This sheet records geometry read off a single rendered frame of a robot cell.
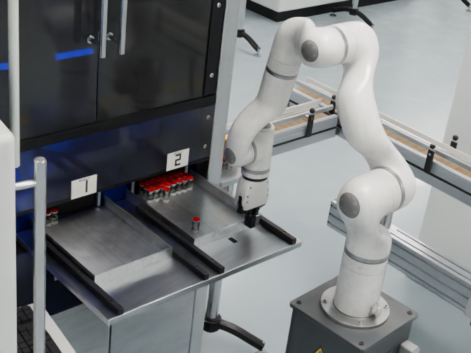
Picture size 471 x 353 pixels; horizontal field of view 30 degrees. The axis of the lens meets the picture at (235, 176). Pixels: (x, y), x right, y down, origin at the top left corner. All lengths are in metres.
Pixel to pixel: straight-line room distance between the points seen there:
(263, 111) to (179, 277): 0.51
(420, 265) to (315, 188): 1.56
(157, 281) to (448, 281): 1.30
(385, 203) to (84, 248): 0.87
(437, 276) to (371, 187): 1.22
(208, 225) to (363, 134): 0.68
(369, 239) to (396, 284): 1.93
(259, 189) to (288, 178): 2.32
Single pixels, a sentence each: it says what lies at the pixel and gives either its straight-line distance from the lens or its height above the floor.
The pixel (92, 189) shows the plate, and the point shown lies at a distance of 2.57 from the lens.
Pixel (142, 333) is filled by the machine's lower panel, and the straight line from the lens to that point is 3.03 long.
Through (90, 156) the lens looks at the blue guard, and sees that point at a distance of 2.51.
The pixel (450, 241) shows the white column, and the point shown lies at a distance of 4.04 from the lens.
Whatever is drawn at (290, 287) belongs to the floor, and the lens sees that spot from 4.00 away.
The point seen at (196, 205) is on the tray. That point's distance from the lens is 2.76.
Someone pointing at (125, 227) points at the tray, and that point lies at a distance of 2.62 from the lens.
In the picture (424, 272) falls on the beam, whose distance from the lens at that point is 3.38.
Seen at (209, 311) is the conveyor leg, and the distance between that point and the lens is 3.49.
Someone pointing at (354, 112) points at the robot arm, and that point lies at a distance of 2.20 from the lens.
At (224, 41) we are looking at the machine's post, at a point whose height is 1.38.
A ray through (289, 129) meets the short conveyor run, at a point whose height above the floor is 0.93.
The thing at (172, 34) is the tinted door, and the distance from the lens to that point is 2.54.
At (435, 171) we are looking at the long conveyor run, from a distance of 3.19.
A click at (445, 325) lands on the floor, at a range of 4.00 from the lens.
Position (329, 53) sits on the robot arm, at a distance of 2.15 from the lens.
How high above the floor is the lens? 2.27
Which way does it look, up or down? 28 degrees down
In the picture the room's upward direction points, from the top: 7 degrees clockwise
